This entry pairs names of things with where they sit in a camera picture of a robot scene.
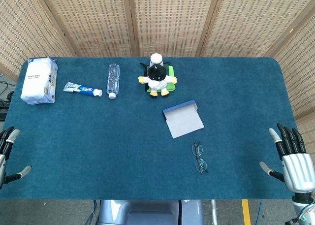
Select white tissue pack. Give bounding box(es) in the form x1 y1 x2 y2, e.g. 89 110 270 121
20 57 59 105

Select clear plastic water bottle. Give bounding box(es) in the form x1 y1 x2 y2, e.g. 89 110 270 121
106 64 121 99

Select black white plush penguin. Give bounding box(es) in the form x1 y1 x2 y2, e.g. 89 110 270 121
137 53 178 98

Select black floor cables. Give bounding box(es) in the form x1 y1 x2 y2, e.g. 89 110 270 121
0 80 15 121

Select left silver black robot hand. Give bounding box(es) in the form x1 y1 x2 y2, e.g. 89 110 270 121
0 126 32 189

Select woven bamboo screen panel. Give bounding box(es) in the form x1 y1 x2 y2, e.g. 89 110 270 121
38 0 137 58
0 0 77 80
196 0 315 58
127 0 222 58
267 3 315 166

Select grey-blue robot torso base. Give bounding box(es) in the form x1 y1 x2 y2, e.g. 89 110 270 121
98 199 205 225

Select teal carpet table mat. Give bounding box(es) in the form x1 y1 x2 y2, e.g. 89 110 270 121
0 57 311 200

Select black eyeglasses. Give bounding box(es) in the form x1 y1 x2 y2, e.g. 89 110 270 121
191 141 208 174

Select blue white toothpaste tube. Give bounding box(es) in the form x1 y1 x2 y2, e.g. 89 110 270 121
63 81 103 97

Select blue and white box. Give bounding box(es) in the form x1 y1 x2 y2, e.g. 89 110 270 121
162 99 205 139

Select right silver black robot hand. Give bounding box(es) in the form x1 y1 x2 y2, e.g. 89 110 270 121
259 123 315 193

